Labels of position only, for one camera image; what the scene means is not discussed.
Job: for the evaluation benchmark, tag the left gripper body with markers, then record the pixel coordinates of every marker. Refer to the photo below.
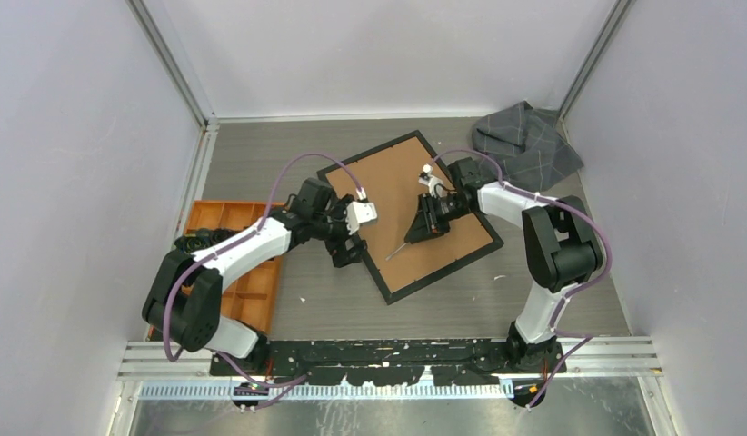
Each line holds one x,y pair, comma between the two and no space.
333,230

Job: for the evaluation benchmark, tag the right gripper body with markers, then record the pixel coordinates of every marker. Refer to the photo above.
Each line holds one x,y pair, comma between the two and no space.
451,207

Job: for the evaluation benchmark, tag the yellow handled screwdriver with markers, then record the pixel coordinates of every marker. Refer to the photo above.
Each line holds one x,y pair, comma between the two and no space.
397,250

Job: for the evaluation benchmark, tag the black picture frame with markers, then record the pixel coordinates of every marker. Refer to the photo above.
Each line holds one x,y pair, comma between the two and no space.
389,174

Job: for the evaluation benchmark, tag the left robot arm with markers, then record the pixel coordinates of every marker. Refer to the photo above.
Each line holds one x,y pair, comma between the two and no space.
184,301

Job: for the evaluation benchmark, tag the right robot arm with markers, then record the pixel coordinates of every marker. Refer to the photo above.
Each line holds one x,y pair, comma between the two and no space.
561,246

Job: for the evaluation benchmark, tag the grey checked cloth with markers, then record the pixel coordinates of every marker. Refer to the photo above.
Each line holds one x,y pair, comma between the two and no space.
527,145

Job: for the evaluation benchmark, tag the orange wooden divided tray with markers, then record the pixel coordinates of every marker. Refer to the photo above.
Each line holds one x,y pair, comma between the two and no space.
251,298

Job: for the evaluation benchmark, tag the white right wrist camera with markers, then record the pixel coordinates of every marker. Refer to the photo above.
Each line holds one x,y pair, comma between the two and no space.
434,185

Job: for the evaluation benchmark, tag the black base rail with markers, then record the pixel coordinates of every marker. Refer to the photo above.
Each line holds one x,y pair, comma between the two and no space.
448,362

